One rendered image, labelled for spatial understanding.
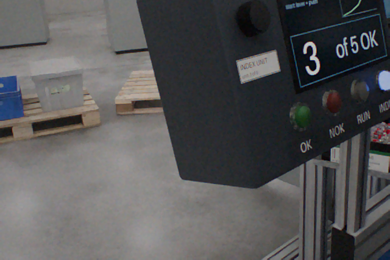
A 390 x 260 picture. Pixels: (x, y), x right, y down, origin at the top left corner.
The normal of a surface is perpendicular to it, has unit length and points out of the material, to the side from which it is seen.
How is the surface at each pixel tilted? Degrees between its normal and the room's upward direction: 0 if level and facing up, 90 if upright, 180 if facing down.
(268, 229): 0
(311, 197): 90
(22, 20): 90
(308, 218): 90
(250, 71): 75
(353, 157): 90
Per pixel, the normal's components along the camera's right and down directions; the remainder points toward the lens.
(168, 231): -0.07, -0.94
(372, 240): 0.66, 0.21
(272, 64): 0.61, -0.04
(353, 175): -0.76, 0.26
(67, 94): 0.37, 0.37
